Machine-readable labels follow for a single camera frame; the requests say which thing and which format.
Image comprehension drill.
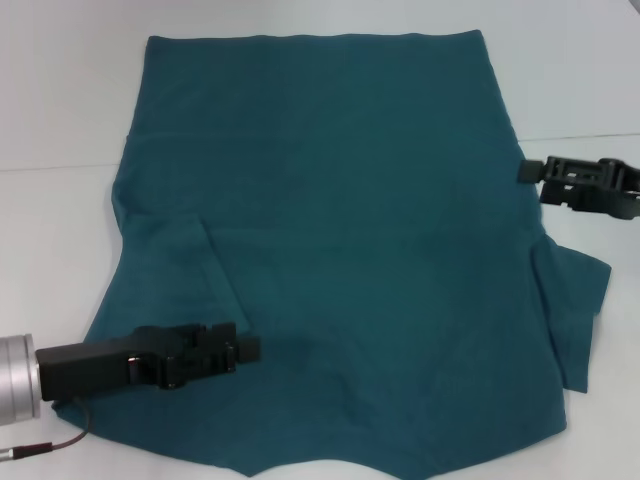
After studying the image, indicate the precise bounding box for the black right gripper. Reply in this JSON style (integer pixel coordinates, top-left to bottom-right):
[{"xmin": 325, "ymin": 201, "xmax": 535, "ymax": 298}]
[{"xmin": 518, "ymin": 154, "xmax": 640, "ymax": 222}]

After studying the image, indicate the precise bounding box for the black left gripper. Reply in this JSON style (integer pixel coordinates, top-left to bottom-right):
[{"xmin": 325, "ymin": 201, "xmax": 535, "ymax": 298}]
[{"xmin": 34, "ymin": 321, "xmax": 262, "ymax": 404}]

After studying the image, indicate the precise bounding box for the teal blue shirt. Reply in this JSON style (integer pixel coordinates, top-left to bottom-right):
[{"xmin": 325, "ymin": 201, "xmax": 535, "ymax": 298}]
[{"xmin": 52, "ymin": 29, "xmax": 614, "ymax": 480}]

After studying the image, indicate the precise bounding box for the dark red left gripper cable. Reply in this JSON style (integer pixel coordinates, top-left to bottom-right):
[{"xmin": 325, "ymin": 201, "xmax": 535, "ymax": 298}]
[{"xmin": 0, "ymin": 397, "xmax": 97, "ymax": 447}]

